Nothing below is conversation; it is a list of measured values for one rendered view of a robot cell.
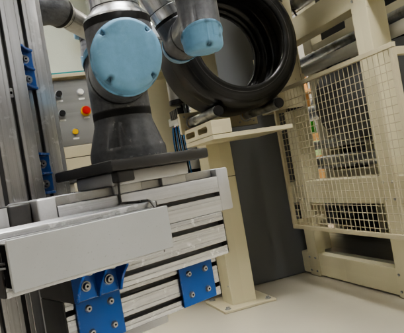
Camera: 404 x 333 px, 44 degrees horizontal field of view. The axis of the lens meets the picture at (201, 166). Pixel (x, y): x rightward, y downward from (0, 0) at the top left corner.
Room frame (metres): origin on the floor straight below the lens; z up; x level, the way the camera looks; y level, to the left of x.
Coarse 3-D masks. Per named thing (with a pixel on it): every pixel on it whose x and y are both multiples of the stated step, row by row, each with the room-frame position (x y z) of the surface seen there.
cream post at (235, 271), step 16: (208, 64) 2.43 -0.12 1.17; (224, 144) 2.43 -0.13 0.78; (208, 160) 2.40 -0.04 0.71; (224, 160) 2.43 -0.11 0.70; (240, 208) 2.44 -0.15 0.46; (240, 224) 2.44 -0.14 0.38; (240, 240) 2.43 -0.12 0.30; (224, 256) 2.40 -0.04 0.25; (240, 256) 2.43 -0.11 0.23; (224, 272) 2.43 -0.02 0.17; (240, 272) 2.42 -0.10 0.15; (224, 288) 2.47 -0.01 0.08; (240, 288) 2.42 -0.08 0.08
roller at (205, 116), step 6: (210, 108) 2.07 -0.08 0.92; (216, 108) 2.03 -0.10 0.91; (222, 108) 2.04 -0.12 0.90; (198, 114) 2.21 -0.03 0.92; (204, 114) 2.13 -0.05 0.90; (210, 114) 2.07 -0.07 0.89; (216, 114) 2.03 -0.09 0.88; (192, 120) 2.28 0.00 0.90; (198, 120) 2.21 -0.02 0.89; (204, 120) 2.17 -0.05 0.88; (192, 126) 2.33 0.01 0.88
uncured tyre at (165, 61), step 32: (224, 0) 2.32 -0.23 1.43; (256, 0) 2.25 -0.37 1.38; (256, 32) 2.38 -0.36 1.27; (288, 32) 2.13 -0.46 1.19; (192, 64) 1.98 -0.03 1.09; (256, 64) 2.38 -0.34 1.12; (288, 64) 2.12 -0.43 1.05; (192, 96) 2.09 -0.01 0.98; (224, 96) 2.03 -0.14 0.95; (256, 96) 2.07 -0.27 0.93
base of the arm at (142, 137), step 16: (112, 112) 0.95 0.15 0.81; (128, 112) 0.95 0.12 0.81; (144, 112) 0.97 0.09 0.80; (96, 128) 0.97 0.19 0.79; (112, 128) 0.94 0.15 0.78; (128, 128) 0.94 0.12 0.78; (144, 128) 0.96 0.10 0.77; (96, 144) 0.96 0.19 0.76; (112, 144) 0.94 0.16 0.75; (128, 144) 0.94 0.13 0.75; (144, 144) 0.94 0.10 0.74; (160, 144) 0.97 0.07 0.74; (96, 160) 0.95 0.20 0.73
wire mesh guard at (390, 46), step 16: (384, 48) 1.75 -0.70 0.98; (384, 64) 1.78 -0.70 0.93; (304, 80) 2.25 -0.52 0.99; (400, 80) 1.72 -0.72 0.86; (384, 96) 1.80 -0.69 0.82; (400, 96) 1.72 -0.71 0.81; (304, 112) 2.31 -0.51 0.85; (336, 112) 2.08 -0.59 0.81; (400, 112) 1.73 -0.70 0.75; (352, 128) 1.99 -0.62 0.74; (384, 128) 1.82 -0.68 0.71; (288, 144) 2.49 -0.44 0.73; (384, 160) 1.85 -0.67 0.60; (288, 176) 2.55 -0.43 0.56; (288, 192) 2.55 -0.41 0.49; (304, 192) 2.42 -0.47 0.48; (368, 192) 1.97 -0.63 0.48; (384, 192) 1.88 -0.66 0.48; (336, 208) 2.19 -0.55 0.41; (352, 208) 2.08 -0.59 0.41; (384, 224) 1.91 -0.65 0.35
